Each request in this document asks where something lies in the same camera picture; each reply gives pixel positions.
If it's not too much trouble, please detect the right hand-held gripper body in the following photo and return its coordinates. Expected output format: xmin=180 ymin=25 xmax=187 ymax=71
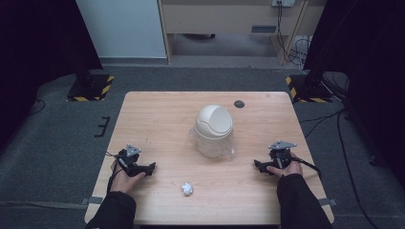
xmin=267 ymin=139 xmax=298 ymax=170

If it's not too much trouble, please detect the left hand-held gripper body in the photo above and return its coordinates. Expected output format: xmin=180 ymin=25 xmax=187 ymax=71
xmin=116 ymin=143 xmax=143 ymax=177

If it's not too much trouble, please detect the person's right hand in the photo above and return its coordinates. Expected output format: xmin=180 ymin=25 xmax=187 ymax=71
xmin=266 ymin=152 xmax=304 ymax=178

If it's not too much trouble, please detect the person's left hand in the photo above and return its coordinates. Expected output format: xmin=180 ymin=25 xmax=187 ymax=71
xmin=110 ymin=160 xmax=147 ymax=195

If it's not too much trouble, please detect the crumpled white paper ball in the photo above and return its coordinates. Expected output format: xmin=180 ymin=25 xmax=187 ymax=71
xmin=181 ymin=181 xmax=195 ymax=197

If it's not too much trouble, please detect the white swing-lid trash bin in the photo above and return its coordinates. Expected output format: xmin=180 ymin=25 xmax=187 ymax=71
xmin=194 ymin=104 xmax=234 ymax=158

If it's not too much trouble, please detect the black stand base striped edge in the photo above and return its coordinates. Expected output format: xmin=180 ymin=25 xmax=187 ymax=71
xmin=285 ymin=71 xmax=333 ymax=104
xmin=66 ymin=70 xmax=116 ymax=103

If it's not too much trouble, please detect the black curtain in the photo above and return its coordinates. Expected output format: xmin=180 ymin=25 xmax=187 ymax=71
xmin=0 ymin=0 xmax=104 ymax=151
xmin=303 ymin=0 xmax=405 ymax=179

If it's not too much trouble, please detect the white panel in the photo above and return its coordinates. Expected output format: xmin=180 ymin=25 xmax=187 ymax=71
xmin=75 ymin=0 xmax=168 ymax=59

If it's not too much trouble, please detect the light wooden desk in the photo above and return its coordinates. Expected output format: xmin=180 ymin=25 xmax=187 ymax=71
xmin=158 ymin=0 xmax=327 ymax=67

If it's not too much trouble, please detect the grey power strip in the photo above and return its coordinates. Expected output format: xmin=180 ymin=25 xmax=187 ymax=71
xmin=271 ymin=0 xmax=296 ymax=8

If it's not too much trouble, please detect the left hand-held gripper cable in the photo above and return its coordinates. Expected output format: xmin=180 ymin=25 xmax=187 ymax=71
xmin=105 ymin=151 xmax=126 ymax=193

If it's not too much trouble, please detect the hand-held gripper cable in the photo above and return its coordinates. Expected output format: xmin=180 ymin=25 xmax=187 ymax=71
xmin=291 ymin=156 xmax=323 ymax=179
xmin=105 ymin=151 xmax=126 ymax=193

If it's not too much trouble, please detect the right hand-held gripper cable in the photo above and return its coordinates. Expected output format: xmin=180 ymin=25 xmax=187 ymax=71
xmin=291 ymin=156 xmax=323 ymax=179

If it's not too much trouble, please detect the long black floor cable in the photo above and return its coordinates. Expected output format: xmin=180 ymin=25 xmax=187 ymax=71
xmin=335 ymin=108 xmax=380 ymax=229

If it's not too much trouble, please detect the bundle of black cables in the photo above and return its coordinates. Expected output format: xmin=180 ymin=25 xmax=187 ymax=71
xmin=275 ymin=0 xmax=314 ymax=67

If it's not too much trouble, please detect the thin black floor cable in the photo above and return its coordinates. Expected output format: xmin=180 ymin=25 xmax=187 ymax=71
xmin=28 ymin=98 xmax=47 ymax=116

